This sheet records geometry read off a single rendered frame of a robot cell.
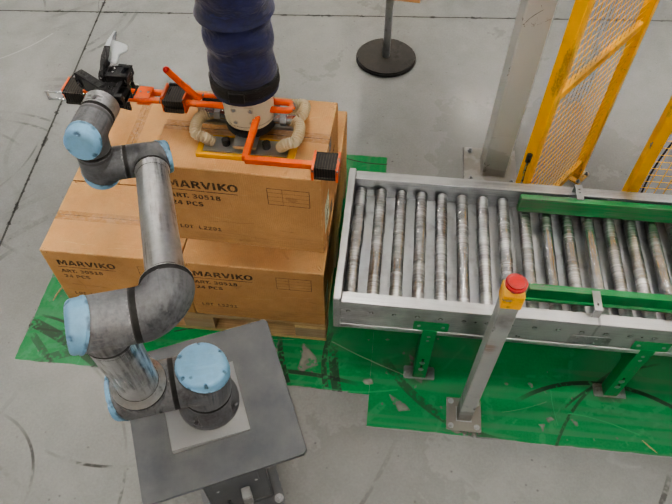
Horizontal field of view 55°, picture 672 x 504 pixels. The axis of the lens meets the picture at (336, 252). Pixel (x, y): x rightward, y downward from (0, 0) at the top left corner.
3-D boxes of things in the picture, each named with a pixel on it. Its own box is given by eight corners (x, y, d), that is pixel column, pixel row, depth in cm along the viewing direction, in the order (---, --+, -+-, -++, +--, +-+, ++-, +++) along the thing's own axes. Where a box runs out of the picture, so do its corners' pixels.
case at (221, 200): (338, 177, 267) (337, 102, 235) (323, 253, 243) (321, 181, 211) (198, 164, 272) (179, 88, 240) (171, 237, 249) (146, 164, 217)
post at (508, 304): (471, 408, 282) (524, 280, 202) (471, 422, 278) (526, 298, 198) (455, 406, 282) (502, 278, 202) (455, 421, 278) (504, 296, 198)
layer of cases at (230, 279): (346, 167, 350) (347, 111, 318) (325, 325, 291) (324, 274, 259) (133, 151, 358) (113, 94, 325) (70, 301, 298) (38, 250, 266)
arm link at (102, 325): (177, 414, 189) (142, 340, 122) (116, 428, 186) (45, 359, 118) (170, 365, 195) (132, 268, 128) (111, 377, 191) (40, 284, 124)
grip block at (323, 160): (341, 163, 202) (341, 151, 198) (338, 183, 197) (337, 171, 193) (315, 161, 202) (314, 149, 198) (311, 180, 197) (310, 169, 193)
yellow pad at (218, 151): (298, 145, 222) (297, 134, 218) (293, 165, 216) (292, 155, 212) (203, 137, 225) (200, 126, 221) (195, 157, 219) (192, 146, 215)
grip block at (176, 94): (194, 96, 223) (190, 82, 218) (186, 115, 217) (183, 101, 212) (170, 94, 223) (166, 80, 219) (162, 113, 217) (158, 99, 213)
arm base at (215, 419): (248, 415, 200) (247, 403, 192) (189, 440, 194) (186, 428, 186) (227, 364, 210) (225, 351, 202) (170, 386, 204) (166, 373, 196)
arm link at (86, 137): (66, 160, 161) (55, 130, 152) (84, 126, 168) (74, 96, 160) (103, 165, 160) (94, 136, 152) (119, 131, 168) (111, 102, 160)
